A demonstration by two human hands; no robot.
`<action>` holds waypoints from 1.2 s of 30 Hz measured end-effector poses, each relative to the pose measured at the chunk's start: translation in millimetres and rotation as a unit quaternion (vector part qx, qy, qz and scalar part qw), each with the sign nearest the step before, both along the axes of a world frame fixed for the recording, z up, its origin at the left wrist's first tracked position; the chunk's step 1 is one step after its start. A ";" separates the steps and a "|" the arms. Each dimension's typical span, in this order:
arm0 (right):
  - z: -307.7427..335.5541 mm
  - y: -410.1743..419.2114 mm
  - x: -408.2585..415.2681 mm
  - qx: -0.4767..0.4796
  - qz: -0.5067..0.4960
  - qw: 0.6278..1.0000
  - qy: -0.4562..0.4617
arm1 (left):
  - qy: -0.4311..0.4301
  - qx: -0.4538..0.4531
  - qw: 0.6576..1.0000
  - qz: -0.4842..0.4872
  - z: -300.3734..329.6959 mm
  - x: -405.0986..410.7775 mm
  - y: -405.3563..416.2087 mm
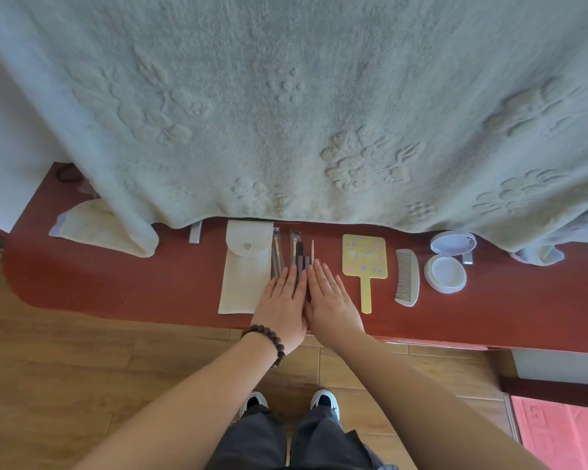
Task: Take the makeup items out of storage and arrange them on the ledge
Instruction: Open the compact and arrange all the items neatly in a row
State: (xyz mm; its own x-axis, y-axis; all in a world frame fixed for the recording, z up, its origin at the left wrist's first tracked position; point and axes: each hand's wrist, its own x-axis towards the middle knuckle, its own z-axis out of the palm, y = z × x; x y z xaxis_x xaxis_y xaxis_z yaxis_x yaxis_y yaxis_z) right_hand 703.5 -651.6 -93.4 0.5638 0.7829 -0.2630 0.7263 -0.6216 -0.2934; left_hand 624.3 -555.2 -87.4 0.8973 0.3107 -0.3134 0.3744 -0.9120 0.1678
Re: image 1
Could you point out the person's left black white shoe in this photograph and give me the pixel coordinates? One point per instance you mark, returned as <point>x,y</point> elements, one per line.
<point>255,402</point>

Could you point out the pale green embossed towel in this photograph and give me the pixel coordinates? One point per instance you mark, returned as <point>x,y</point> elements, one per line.
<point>299,92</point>

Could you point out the dark brown makeup pencil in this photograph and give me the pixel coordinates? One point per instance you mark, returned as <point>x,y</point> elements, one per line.
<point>299,254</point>

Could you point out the red embossed carpet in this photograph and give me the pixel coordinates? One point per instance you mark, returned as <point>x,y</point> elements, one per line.
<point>563,435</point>

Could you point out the blue patterned towel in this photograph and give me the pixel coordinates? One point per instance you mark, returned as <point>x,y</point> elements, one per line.
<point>568,234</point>

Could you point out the red wooden table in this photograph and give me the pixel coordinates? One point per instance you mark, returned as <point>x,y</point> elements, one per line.
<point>127,274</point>

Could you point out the yellow hand mirror makeup tool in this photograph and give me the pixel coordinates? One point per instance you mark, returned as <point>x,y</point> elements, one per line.
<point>365,256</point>

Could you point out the dark wooden door frame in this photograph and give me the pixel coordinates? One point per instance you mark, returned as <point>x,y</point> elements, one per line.
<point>553,392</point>

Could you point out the person's right black white shoe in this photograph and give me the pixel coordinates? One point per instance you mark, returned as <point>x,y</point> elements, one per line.
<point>325,402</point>

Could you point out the white round compact case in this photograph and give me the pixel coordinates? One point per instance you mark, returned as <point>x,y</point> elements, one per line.
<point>446,276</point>

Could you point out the cream plastic comb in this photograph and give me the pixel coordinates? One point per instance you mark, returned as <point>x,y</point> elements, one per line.
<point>406,278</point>

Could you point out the person's right forearm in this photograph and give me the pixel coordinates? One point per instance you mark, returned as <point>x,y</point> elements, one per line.
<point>436,411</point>

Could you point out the thin silver makeup pen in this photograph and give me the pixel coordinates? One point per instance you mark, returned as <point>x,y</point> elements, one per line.
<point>312,249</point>

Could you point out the person's left forearm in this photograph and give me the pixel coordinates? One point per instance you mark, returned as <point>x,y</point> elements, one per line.
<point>176,411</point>

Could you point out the person's right hand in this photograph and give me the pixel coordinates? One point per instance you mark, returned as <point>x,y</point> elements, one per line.
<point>333,313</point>

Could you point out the crinkled clear plastic bag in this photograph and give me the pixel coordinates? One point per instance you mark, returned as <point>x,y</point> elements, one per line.
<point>87,186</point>

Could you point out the dark grey trousers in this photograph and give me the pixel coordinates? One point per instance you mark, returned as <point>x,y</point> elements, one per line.
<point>264,445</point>

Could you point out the person's left hand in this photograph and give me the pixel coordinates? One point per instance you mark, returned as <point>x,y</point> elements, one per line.
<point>284,313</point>

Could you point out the person's black white shoe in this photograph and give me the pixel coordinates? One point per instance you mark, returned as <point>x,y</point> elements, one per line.
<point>255,402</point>
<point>325,402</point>

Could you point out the silver stand foot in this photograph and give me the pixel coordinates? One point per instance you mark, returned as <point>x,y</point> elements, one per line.
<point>468,259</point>
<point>196,232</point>

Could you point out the bundle of makeup brushes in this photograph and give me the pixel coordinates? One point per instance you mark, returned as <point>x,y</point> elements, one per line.
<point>276,254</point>

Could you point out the cream snap pouch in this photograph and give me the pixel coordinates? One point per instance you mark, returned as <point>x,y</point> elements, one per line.
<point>245,283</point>

